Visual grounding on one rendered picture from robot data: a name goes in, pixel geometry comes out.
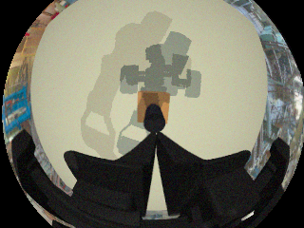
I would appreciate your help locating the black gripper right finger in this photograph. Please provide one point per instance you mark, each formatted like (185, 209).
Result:
(182, 172)

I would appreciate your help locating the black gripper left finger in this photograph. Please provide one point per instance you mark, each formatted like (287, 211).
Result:
(131, 174)

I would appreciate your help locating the brown wooden block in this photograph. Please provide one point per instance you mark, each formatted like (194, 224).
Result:
(146, 98)

